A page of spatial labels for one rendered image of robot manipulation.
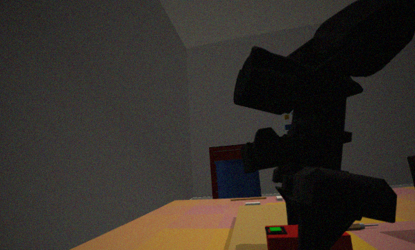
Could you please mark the tan panel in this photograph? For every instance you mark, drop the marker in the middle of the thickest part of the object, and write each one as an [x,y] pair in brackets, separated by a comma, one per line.
[249,232]

